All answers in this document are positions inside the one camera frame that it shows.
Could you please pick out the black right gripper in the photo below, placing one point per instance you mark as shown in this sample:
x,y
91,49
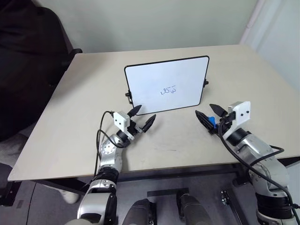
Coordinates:
x,y
226,122

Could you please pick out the dark rounded shape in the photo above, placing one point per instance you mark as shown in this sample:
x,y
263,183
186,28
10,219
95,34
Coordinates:
x,y
140,212
193,209

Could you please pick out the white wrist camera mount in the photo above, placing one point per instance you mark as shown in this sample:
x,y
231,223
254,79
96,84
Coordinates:
x,y
120,120
241,113

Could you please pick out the white rounded object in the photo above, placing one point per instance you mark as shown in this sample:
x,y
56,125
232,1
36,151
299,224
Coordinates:
x,y
70,197

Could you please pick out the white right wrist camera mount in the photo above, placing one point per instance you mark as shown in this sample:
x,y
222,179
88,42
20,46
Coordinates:
x,y
241,113

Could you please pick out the black box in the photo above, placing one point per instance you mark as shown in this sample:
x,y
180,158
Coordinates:
x,y
7,185

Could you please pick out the blue eraser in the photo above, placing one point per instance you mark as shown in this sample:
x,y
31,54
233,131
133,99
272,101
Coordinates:
x,y
212,120

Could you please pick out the black office chair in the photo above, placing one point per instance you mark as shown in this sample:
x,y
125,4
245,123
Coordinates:
x,y
28,70

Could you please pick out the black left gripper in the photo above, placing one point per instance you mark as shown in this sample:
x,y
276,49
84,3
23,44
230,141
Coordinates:
x,y
133,127

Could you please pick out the black-framed whiteboard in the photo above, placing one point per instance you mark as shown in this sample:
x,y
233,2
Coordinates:
x,y
164,79

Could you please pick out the white wall pipe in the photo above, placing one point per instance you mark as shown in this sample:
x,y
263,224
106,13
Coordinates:
x,y
252,21

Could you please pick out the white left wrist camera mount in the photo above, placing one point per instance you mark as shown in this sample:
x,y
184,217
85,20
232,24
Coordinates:
x,y
120,120

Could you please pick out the black flat floor bar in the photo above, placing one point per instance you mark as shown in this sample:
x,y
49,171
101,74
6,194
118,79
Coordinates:
x,y
164,192

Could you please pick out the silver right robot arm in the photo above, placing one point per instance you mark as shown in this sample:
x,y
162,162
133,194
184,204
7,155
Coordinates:
x,y
260,150

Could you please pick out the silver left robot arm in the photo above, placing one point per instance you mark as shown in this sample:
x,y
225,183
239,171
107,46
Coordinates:
x,y
109,150

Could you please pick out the metal floor bracket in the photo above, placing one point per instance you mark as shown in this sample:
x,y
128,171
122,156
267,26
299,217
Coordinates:
x,y
226,198

